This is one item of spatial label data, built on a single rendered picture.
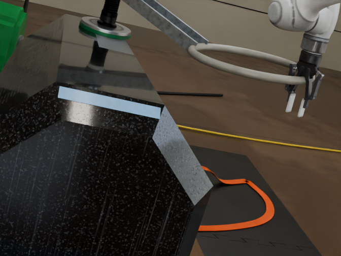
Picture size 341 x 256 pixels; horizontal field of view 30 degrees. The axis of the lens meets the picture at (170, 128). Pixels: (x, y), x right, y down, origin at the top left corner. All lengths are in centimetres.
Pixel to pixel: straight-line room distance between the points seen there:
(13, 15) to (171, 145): 206
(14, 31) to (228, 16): 431
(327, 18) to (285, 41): 591
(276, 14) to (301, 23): 9
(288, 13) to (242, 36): 577
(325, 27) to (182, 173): 71
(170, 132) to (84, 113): 28
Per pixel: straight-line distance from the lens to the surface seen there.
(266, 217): 343
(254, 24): 790
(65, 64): 208
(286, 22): 212
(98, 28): 261
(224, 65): 222
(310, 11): 212
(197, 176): 203
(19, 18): 385
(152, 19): 253
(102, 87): 194
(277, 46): 812
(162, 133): 192
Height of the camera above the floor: 138
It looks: 19 degrees down
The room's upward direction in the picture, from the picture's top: 17 degrees clockwise
